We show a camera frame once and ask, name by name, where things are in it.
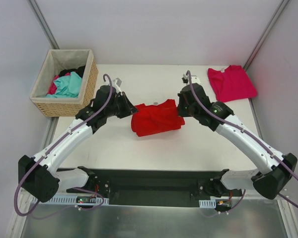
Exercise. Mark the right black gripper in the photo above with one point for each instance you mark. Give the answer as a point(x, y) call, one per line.
point(183, 105)

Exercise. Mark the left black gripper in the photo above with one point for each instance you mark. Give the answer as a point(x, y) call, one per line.
point(122, 104)

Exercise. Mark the red t shirt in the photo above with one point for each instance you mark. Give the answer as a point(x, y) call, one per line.
point(154, 119)

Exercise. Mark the magenta t shirt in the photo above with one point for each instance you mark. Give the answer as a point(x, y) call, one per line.
point(231, 83)

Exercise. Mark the wicker basket with cloth liner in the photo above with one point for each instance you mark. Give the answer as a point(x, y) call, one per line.
point(55, 62)

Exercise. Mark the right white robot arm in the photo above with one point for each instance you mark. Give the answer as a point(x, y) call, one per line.
point(273, 168)

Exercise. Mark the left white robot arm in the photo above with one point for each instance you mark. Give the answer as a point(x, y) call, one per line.
point(39, 175)

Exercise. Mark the black t shirt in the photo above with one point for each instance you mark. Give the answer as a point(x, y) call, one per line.
point(79, 71)

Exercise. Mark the teal t shirt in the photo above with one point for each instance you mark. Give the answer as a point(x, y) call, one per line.
point(71, 87)

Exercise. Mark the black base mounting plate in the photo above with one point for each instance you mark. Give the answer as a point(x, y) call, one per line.
point(158, 188)

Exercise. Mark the pink t shirt in basket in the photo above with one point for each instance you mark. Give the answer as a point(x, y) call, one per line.
point(56, 86)

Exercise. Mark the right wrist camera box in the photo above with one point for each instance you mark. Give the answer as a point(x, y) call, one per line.
point(194, 79)

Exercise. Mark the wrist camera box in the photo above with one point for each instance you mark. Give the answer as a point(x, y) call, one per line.
point(116, 83)
point(194, 79)

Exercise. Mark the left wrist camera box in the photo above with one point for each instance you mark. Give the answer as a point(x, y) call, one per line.
point(116, 83)

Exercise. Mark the right white cable duct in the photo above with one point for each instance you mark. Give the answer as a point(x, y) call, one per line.
point(208, 204)

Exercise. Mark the white cable duct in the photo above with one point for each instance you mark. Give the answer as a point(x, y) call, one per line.
point(77, 200)
point(208, 204)

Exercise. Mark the left white cable duct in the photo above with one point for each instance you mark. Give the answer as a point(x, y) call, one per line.
point(77, 200)

